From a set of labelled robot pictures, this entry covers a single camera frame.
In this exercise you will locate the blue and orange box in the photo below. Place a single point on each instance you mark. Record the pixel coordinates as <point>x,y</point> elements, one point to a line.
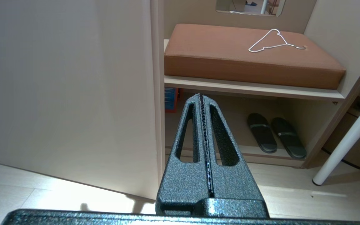
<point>170,100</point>

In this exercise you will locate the white table leg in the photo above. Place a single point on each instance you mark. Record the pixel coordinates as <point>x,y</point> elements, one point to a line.
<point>345,143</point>

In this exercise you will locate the brown seat cushion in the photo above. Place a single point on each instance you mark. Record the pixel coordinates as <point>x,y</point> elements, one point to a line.
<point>230,56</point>

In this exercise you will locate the black slipper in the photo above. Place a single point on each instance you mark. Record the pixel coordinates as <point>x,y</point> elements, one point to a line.
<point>262,134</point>
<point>289,139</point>

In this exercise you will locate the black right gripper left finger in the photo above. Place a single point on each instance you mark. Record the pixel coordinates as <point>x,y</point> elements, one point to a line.
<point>183,184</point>

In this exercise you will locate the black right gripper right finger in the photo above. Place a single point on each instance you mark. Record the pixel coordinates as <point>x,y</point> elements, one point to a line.
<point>236,187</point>

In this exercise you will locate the rounded wall mirror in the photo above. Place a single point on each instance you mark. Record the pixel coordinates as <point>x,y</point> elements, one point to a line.
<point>248,6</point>

